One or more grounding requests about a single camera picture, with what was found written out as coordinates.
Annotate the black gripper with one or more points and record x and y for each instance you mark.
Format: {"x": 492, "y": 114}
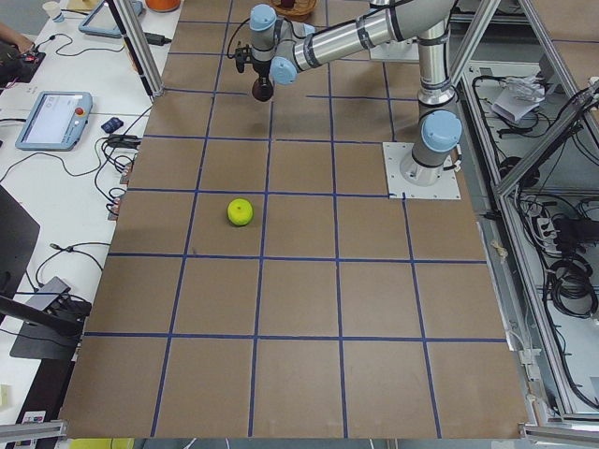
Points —
{"x": 262, "y": 70}

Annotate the dark red apple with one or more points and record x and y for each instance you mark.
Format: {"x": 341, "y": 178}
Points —
{"x": 262, "y": 90}

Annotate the green apple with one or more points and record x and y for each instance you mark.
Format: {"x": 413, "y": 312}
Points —
{"x": 240, "y": 211}

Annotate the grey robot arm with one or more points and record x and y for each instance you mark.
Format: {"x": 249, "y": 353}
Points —
{"x": 281, "y": 49}

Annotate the woven wicker basket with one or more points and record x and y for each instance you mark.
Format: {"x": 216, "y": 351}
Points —
{"x": 301, "y": 12}

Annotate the black power brick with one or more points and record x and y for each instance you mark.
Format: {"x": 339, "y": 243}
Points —
{"x": 156, "y": 39}

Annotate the orange round object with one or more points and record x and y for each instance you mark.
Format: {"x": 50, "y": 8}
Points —
{"x": 163, "y": 6}

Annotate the dark checkered pouch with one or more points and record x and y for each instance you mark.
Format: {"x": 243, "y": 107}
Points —
{"x": 112, "y": 125}

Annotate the teach pendant tablet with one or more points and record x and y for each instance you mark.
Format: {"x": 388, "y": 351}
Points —
{"x": 56, "y": 122}

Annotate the paper cup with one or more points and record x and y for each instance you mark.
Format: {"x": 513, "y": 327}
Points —
{"x": 54, "y": 11}

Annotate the crumpled white papers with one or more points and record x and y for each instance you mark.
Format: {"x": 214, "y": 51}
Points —
{"x": 519, "y": 96}

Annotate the grey adapter box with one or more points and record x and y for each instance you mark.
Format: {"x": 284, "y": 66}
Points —
{"x": 50, "y": 292}

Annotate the white power strip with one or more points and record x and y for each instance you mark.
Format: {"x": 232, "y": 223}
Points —
{"x": 544, "y": 231}

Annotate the aluminium frame post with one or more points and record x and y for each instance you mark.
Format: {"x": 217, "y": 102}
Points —
{"x": 136, "y": 43}

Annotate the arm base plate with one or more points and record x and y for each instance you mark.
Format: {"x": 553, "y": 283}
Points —
{"x": 406, "y": 179}

